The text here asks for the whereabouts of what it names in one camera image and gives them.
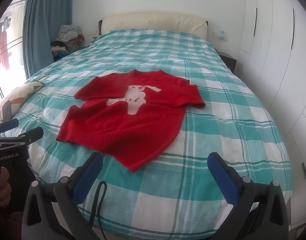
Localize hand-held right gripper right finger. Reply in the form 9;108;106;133
207;152;289;240

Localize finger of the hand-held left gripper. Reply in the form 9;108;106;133
17;127;44;145
0;118;20;137

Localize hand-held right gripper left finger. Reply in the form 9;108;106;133
22;151;105;240

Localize red sweater with white animal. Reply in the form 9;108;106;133
56;69;206;173

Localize pile of colourful clothes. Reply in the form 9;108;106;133
50;36;85;62

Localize person's left hand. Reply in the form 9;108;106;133
0;166;12;207

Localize patterned pillow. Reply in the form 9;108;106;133
0;81;45;120

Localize hanging red garment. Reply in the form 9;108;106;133
0;29;10;69

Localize teal checked bedsheet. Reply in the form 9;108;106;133
0;29;292;240

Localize grey checked cloth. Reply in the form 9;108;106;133
57;24;81;43

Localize blue curtain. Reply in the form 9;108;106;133
22;0;75;77

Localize dark wooden nightstand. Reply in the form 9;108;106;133
216;51;237;73

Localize white wardrobe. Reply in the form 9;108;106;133
239;0;306;205

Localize cream padded headboard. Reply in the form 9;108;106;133
98;12;209;40

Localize black strap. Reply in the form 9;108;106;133
89;180;108;233

